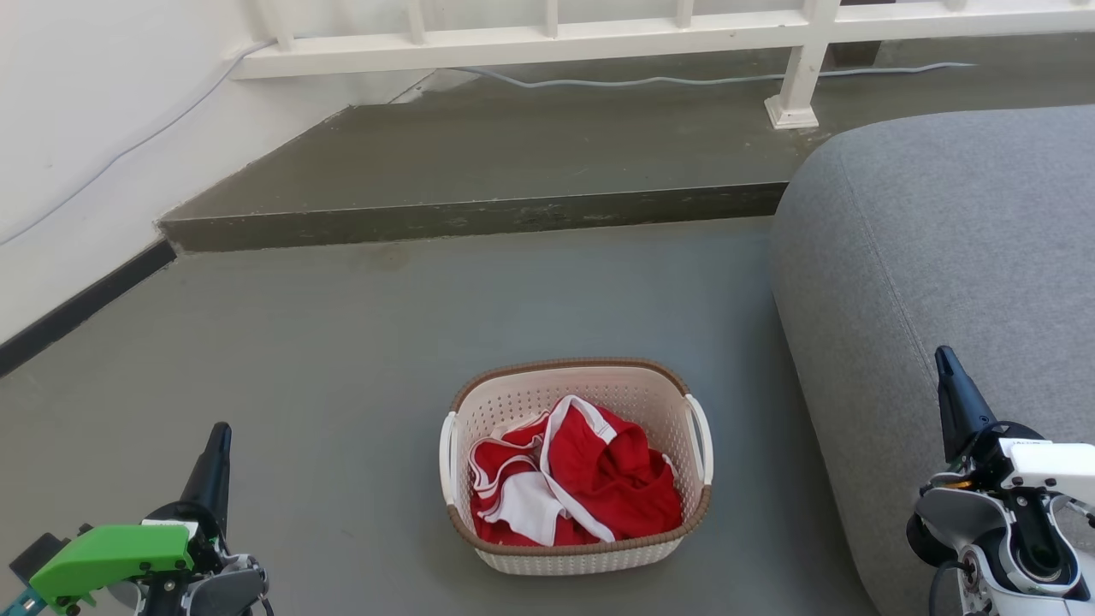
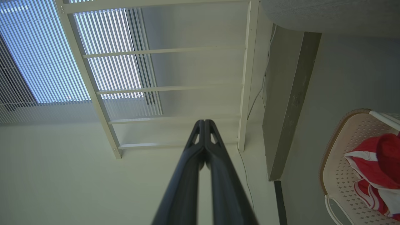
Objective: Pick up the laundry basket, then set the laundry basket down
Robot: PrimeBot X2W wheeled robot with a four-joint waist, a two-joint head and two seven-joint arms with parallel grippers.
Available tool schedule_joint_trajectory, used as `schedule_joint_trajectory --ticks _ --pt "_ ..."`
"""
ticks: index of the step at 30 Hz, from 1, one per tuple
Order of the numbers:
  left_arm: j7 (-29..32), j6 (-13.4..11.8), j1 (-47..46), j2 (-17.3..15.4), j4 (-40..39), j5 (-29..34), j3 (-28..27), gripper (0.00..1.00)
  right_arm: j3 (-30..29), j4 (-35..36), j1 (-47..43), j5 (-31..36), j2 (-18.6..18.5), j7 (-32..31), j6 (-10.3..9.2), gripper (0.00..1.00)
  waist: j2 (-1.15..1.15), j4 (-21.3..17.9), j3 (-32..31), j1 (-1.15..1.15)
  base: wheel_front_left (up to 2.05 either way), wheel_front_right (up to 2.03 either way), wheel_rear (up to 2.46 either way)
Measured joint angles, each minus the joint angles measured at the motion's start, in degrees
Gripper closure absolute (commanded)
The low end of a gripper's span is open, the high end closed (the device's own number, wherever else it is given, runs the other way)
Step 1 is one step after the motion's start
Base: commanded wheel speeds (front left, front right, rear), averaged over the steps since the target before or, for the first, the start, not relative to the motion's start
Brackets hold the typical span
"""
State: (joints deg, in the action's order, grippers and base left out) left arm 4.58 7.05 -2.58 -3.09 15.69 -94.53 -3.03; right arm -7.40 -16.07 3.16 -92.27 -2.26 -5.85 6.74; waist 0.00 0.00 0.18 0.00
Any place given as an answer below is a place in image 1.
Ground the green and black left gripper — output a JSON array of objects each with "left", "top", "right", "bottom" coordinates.
[{"left": 28, "top": 423, "right": 233, "bottom": 613}]

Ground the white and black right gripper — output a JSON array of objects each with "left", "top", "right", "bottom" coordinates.
[{"left": 935, "top": 346, "right": 1095, "bottom": 499}]

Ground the cream perforated plastic laundry basket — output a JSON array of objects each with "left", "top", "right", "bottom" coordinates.
[{"left": 439, "top": 358, "right": 714, "bottom": 576}]

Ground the grey fabric sofa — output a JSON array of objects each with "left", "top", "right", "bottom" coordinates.
[{"left": 771, "top": 105, "right": 1095, "bottom": 616}]

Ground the red garment with white trim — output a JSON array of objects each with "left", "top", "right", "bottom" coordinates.
[{"left": 468, "top": 394, "right": 684, "bottom": 548}]

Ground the white wooden railing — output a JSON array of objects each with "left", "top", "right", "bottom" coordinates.
[{"left": 229, "top": 0, "right": 1095, "bottom": 131}]

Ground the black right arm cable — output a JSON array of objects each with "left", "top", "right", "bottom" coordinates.
[{"left": 927, "top": 560, "right": 968, "bottom": 616}]

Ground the black wall baseboard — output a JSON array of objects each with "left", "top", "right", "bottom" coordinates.
[{"left": 0, "top": 239, "right": 178, "bottom": 378}]

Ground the thin grey cable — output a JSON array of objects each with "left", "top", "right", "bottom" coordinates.
[{"left": 0, "top": 38, "right": 276, "bottom": 249}]

